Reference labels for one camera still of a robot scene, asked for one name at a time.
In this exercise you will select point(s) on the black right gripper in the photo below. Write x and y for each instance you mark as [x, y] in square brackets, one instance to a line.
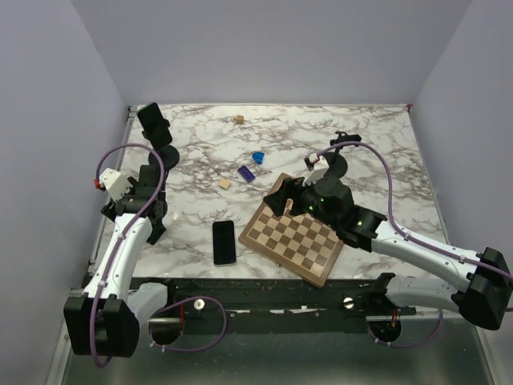
[292, 188]

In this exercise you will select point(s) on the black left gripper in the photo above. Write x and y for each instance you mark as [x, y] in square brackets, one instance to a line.
[110, 209]

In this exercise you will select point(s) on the black phone from stand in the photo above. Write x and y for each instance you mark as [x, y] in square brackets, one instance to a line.
[224, 243]

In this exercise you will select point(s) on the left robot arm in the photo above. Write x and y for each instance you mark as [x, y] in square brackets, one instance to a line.
[104, 320]

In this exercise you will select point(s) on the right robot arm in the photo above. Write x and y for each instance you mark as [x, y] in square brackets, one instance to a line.
[476, 285]

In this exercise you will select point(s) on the black wedge phone stand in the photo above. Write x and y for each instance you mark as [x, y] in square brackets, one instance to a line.
[156, 233]

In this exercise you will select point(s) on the black phone in left stand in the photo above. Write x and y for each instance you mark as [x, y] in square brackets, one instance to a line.
[151, 118]

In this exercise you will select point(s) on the wooden chessboard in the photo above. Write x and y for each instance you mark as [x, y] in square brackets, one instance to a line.
[300, 244]

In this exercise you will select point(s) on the blue semicircle block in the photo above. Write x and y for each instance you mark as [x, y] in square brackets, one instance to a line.
[258, 157]

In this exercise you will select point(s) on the purple rectangular block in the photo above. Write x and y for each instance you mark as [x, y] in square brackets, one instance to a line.
[246, 174]

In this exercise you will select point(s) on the light wooden block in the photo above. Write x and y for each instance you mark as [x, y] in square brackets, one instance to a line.
[224, 184]

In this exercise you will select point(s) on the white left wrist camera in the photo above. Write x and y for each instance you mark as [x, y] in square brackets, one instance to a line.
[115, 183]

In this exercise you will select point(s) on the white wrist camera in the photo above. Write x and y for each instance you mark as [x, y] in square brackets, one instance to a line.
[317, 167]
[115, 183]

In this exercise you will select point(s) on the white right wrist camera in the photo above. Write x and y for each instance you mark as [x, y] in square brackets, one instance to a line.
[317, 167]

